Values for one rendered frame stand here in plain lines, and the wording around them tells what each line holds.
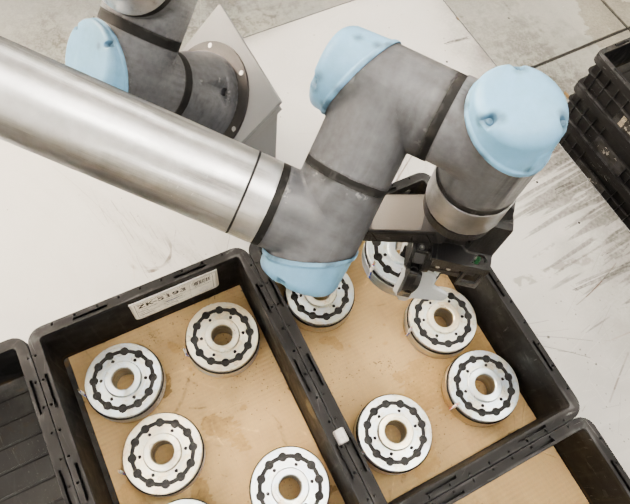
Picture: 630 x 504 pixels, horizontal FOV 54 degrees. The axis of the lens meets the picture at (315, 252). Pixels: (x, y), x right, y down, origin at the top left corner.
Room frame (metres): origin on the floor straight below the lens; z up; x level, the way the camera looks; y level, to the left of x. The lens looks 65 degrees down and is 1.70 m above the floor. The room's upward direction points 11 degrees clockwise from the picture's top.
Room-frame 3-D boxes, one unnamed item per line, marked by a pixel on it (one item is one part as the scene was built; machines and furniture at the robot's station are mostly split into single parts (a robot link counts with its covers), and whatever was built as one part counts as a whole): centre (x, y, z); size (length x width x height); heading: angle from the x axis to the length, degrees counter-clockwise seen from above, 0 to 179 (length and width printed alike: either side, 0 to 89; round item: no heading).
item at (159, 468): (0.07, 0.14, 0.86); 0.05 x 0.05 x 0.01
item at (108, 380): (0.15, 0.22, 0.86); 0.05 x 0.05 x 0.01
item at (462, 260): (0.32, -0.14, 1.15); 0.09 x 0.08 x 0.12; 89
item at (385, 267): (0.35, -0.11, 1.01); 0.10 x 0.10 x 0.01
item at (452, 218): (0.32, -0.13, 1.23); 0.08 x 0.08 x 0.05
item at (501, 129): (0.31, -0.12, 1.31); 0.09 x 0.08 x 0.11; 72
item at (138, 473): (0.07, 0.14, 0.86); 0.10 x 0.10 x 0.01
